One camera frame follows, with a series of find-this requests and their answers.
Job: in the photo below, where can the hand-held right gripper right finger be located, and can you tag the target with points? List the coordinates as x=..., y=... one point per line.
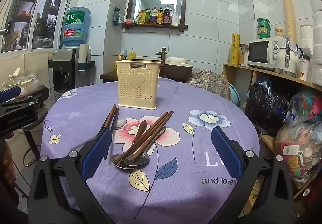
x=225, y=153

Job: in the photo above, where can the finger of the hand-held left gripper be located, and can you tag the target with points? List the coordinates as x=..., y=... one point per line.
x=40, y=95
x=10, y=94

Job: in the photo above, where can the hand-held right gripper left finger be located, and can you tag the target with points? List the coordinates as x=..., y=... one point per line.
x=98, y=154

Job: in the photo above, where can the cream perforated utensil holder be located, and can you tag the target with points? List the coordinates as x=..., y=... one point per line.
x=137, y=83

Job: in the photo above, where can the pot with glass lid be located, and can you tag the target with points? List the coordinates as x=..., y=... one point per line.
x=20, y=83

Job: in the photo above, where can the cream cloth cover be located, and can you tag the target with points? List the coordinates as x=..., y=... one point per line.
x=35, y=62

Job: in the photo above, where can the grey water dispenser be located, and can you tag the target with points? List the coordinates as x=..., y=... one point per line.
x=63, y=68

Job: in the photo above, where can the person's patterned clothing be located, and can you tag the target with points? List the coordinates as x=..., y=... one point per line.
x=6, y=166

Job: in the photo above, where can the black cup holder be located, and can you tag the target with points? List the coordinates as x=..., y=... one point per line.
x=86, y=65

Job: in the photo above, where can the light blue plastic basin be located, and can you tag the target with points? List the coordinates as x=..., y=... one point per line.
x=234, y=94

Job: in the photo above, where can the white paper cup stack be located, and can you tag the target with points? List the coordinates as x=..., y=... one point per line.
x=83, y=52

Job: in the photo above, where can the purple floral tablecloth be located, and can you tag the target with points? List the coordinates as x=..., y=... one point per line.
x=188, y=103

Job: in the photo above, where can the black plastic bag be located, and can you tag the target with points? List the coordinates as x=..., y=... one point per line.
x=269, y=105

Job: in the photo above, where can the dark wooden sink cabinet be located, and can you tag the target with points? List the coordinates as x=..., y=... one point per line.
x=108, y=76

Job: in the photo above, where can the floral cloth over chair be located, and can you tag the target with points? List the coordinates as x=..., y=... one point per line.
x=211, y=83

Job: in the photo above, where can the clear bag of packets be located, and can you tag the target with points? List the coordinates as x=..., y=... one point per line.
x=299, y=153

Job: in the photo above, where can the sliding window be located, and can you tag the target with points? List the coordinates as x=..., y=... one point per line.
x=37, y=17

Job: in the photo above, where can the blue water bottle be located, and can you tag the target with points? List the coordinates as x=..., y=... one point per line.
x=75, y=25

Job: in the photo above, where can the wooden storage shelf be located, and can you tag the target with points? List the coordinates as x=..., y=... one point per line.
x=236, y=75

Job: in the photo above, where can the colourful stuffed bag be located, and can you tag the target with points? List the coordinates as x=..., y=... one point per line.
x=308, y=108

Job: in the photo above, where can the small clear bottle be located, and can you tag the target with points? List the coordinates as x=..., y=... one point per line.
x=229, y=57

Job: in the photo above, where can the cream and brown rice cooker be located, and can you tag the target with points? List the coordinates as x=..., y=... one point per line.
x=176, y=68

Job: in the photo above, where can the yellow soap dispenser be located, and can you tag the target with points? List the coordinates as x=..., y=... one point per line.
x=131, y=55

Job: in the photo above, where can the clear storage jar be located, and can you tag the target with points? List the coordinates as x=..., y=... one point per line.
x=244, y=54

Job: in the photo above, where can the yellow roll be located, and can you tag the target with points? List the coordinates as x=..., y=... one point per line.
x=235, y=49

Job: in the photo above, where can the white microwave oven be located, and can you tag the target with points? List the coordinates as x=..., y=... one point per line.
x=261, y=54

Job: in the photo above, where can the woven pattern wash basin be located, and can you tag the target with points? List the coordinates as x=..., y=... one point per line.
x=163, y=65

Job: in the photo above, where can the white electric kettle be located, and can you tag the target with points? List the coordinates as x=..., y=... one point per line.
x=286, y=60

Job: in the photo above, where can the white bottle with red label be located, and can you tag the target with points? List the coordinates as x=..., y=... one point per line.
x=305, y=70

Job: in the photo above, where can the pink cup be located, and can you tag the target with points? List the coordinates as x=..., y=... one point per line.
x=129, y=22

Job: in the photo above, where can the bamboo style faucet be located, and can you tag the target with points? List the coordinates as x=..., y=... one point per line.
x=162, y=54

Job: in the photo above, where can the green instant noodle bowl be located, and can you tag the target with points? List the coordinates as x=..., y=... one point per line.
x=263, y=22
x=263, y=36
x=263, y=29

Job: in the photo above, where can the yellow green snack packet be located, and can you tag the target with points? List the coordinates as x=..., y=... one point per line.
x=140, y=17

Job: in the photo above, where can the small beige lidded jar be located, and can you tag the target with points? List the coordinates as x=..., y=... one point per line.
x=279, y=32

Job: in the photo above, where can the green bottle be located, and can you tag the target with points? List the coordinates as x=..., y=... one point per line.
x=148, y=16

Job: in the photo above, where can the oil bottle with purple label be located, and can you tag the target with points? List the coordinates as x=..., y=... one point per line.
x=153, y=16

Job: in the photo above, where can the white squeeze bottle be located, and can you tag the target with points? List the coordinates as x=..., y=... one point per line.
x=174, y=20
x=178, y=19

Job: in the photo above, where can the bottle with yellow label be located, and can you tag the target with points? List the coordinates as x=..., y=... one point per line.
x=160, y=16

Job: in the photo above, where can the stack of white cups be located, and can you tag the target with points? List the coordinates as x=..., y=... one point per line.
x=314, y=37

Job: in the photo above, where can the dark sauce bottle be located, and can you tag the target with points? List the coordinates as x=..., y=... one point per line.
x=167, y=16

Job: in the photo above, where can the wooden framed mirror shelf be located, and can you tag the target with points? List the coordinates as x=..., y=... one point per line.
x=156, y=0

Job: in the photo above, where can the tall beige paper cup stack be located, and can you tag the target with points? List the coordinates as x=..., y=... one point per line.
x=288, y=12

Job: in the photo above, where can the green packet on wall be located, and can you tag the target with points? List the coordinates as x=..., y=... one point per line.
x=116, y=17

